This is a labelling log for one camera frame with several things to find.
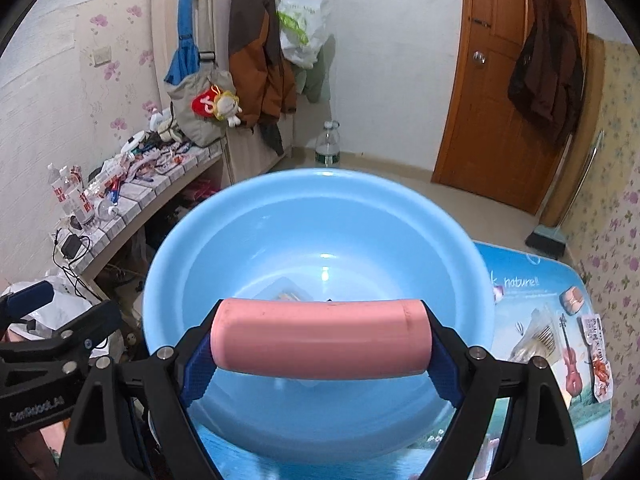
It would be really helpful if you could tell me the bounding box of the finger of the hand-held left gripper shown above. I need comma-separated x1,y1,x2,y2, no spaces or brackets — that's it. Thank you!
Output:
0,280,55,322
50,300,123,362

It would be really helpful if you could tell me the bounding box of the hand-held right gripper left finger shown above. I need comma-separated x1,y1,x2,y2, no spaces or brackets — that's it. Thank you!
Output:
57,300,226,480

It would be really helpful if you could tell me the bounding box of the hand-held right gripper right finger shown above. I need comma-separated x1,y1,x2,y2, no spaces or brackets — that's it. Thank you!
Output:
420,302,583,480

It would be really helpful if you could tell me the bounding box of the clear packet with comb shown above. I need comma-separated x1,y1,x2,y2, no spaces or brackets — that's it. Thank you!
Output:
510,307,558,365

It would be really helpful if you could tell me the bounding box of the clear plastic packet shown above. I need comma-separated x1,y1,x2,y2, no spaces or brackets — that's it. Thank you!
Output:
252,276,321,303

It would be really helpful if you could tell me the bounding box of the pink cylindrical case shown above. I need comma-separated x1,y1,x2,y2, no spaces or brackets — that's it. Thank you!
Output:
210,297,433,381

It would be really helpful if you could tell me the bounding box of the crayfish print snack packet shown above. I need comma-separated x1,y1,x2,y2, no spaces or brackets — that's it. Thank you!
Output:
580,314,613,403

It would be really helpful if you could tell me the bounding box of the light blue plastic basin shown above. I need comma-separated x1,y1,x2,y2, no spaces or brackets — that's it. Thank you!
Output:
142,167,496,461

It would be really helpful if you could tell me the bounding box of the grey shoulder bag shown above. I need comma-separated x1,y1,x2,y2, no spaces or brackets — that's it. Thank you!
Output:
166,50,236,148

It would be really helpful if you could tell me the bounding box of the crumpled white bag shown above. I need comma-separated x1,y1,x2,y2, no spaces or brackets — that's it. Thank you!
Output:
0,272,93,343

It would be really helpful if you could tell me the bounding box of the small red label water bottle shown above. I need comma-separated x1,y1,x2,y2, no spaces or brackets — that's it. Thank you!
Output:
67,167,98,226
47,162,73,216

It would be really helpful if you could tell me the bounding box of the clear empty bottle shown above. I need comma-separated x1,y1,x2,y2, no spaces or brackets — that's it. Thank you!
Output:
95,195,121,222

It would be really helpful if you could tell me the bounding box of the tiled shelf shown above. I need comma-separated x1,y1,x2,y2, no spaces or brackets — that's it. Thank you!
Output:
45,137,223,281

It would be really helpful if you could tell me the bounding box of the scenery print table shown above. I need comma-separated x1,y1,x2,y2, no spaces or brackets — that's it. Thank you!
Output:
192,240,613,480

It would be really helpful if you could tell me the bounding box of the teal broom with dustpan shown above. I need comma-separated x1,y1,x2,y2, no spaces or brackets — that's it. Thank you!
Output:
525,130,603,261

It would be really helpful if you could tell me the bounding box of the pile of small sundries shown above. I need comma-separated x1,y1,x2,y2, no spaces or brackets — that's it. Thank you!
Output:
100,110,193,186

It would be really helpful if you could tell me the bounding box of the large clear water bottle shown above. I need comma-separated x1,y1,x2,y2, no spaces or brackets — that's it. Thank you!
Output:
315,121,342,168

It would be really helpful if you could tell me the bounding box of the plush doll with red heart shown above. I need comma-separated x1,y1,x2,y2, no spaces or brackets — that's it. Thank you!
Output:
191,85,243,128

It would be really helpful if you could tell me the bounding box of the wooden door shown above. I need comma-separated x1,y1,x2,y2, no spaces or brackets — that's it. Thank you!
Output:
432,0,608,228

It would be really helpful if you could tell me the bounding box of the blue hanging garment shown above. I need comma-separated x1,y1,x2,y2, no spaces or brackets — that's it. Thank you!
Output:
164,0,201,86

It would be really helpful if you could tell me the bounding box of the pale green jacket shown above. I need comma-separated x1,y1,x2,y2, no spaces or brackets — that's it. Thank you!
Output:
282,0,333,103

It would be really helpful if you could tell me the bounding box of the brown and orange jacket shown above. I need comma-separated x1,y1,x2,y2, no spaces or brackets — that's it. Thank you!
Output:
227,0,298,156

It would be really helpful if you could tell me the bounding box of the dark brown jacket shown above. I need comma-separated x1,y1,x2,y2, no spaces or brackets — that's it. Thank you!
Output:
507,0,586,148

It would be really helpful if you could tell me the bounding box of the cream wardrobe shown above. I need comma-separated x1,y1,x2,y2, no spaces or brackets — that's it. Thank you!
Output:
150,0,301,186

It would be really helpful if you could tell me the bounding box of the white plastic bag green print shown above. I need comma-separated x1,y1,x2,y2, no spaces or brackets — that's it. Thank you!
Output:
276,0,331,68

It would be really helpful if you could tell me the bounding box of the black charger with cable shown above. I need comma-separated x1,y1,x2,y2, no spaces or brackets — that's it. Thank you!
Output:
52,227,93,276

